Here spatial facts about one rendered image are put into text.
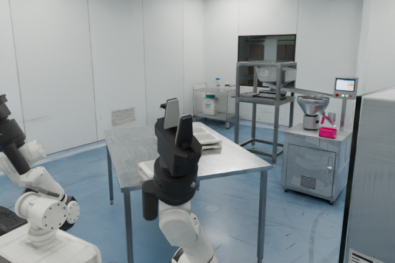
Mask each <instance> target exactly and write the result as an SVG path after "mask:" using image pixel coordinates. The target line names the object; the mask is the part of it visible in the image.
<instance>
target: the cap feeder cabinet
mask: <svg viewBox="0 0 395 263"><path fill-rule="evenodd" d="M319 127H320V128H321V127H328V128H332V129H337V133H336V137H335V138H333V139H331V138H326V137H319V129H310V130H308V129H306V128H304V127H303V123H299V124H297V125H295V126H293V127H291V128H289V129H287V130H285V131H284V145H283V164H282V183H281V185H282V187H284V188H285V190H284V192H288V191H287V188H288V189H291V190H294V191H298V192H301V193H305V194H309V195H313V196H315V197H319V198H324V199H326V200H330V203H329V205H333V203H332V201H335V199H336V198H337V197H338V195H339V194H340V193H341V191H343V189H344V187H345V186H346V184H347V177H348V171H349V160H350V150H351V144H352V133H353V130H349V129H344V131H340V128H336V127H329V126H321V125H319Z"/></svg>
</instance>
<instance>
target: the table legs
mask: <svg viewBox="0 0 395 263"><path fill-rule="evenodd" d="M106 152H107V161H108V179H109V198H110V205H114V203H113V181H112V162H111V157H110V154H109V150H108V147H107V145H106ZM267 172H268V170H264V171H260V197H259V222H258V236H257V263H262V258H263V253H264V241H265V218H266V194H267ZM199 186H200V181H197V183H196V190H197V191H199ZM123 200H124V212H125V233H126V254H127V263H133V239H132V215H131V203H130V192H125V193H123Z"/></svg>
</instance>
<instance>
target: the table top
mask: <svg viewBox="0 0 395 263"><path fill-rule="evenodd" d="M194 127H204V128H205V129H207V130H208V131H210V132H211V133H213V134H214V135H215V136H217V137H218V138H220V139H221V140H222V142H221V145H222V148H221V149H220V148H218V149H203V150H202V155H201V158H200V160H199V162H198V173H197V181H200V180H207V179H212V178H219V177H226V176H233V175H238V174H245V173H252V172H257V171H264V170H271V169H272V165H271V164H269V163H268V162H266V161H264V160H262V159H261V158H259V157H258V156H256V155H254V154H253V153H251V152H249V151H247V150H246V149H244V148H243V147H241V146H239V145H238V144H236V143H234V142H232V141H231V140H229V139H227V138H226V137H224V136H223V135H221V134H219V133H218V132H216V131H214V130H212V129H211V128H209V127H207V126H206V125H204V124H203V123H201V122H193V128H194ZM103 134H104V136H105V140H106V144H107V147H108V150H109V154H110V157H111V160H112V164H113V167H114V171H115V174H116V178H117V181H118V184H119V188H120V191H121V193H125V192H130V191H136V190H141V189H142V183H143V182H144V181H145V180H144V179H143V178H142V177H141V176H140V175H139V174H138V172H137V169H138V166H137V163H141V162H145V161H151V160H156V159H157V158H158V157H159V153H158V141H157V139H156V138H155V136H156V135H155V126H145V127H131V128H124V129H110V130H103Z"/></svg>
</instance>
